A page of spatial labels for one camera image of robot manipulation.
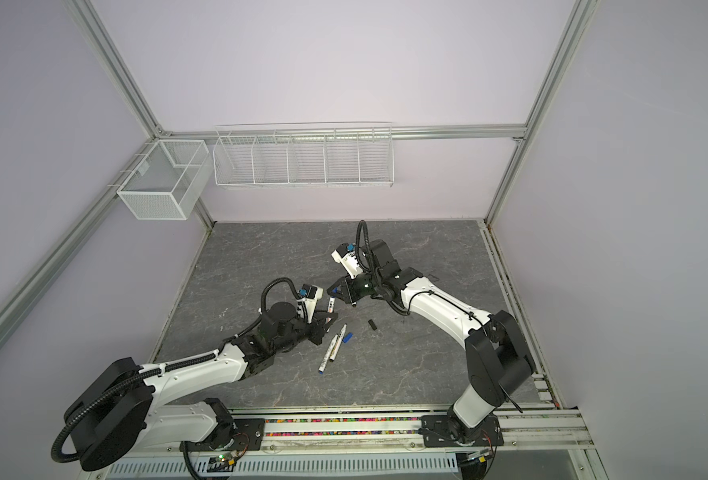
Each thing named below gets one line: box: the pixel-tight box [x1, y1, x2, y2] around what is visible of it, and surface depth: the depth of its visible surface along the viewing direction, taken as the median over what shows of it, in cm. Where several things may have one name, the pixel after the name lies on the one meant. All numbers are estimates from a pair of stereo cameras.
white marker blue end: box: [318, 334, 339, 374], surface depth 87 cm
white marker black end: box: [329, 323, 347, 362], surface depth 90 cm
